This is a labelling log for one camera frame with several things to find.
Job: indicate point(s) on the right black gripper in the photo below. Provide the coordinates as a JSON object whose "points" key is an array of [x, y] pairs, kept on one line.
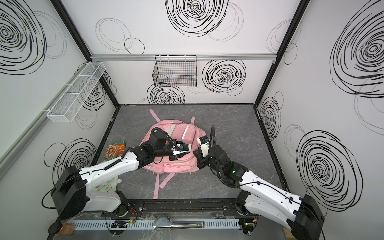
{"points": [[214, 151]]}

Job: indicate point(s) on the pink student backpack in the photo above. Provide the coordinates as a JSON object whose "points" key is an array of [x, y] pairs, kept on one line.
{"points": [[182, 160]]}

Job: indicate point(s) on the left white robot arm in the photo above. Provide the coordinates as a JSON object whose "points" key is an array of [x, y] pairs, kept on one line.
{"points": [[73, 193]]}

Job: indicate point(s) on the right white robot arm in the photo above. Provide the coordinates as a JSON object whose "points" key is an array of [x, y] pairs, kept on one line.
{"points": [[300, 214]]}

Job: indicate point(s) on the green snack packet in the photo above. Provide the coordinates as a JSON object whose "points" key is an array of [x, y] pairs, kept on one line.
{"points": [[115, 150]]}

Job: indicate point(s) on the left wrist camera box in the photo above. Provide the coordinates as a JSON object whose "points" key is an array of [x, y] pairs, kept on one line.
{"points": [[181, 150]]}

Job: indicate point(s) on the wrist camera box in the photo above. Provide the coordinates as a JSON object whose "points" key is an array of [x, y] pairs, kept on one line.
{"points": [[181, 150], [204, 143]]}

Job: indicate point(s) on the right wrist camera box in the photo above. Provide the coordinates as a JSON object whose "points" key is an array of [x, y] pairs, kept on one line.
{"points": [[204, 143]]}

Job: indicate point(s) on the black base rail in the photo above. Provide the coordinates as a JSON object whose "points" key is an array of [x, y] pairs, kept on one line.
{"points": [[137, 208]]}

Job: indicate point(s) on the white slotted cable duct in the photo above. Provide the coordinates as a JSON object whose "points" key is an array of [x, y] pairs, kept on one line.
{"points": [[162, 224]]}

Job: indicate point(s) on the black wire basket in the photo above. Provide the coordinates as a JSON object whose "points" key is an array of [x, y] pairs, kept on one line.
{"points": [[176, 73]]}

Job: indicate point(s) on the white wire shelf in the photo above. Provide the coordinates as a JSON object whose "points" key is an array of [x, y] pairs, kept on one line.
{"points": [[83, 92]]}

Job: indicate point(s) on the aluminium wall rail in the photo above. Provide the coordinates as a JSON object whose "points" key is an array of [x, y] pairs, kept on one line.
{"points": [[182, 57]]}

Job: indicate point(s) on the black corner frame post right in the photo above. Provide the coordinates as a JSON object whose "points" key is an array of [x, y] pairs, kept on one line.
{"points": [[303, 4]]}

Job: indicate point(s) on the black corner frame post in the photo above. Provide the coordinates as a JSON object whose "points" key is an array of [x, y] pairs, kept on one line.
{"points": [[303, 4], [65, 17]]}

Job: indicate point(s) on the black corner frame post left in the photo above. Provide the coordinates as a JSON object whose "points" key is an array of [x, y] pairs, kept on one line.
{"points": [[65, 17]]}

